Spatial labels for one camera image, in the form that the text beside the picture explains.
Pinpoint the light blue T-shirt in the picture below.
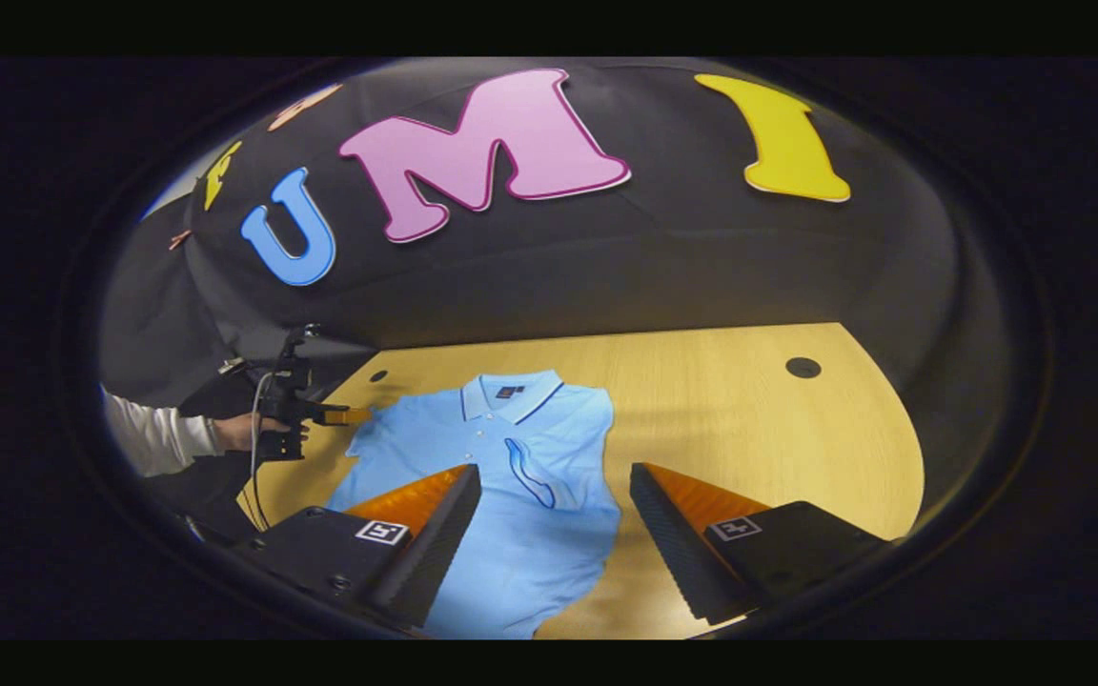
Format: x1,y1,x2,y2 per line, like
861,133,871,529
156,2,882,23
325,370,623,639

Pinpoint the thin grey cable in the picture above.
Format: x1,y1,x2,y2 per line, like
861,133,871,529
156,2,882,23
246,370,275,532

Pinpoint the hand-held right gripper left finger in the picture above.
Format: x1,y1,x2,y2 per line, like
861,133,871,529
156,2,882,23
230,463,483,632

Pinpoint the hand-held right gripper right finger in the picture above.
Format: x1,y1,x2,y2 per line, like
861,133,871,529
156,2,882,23
629,462,898,627

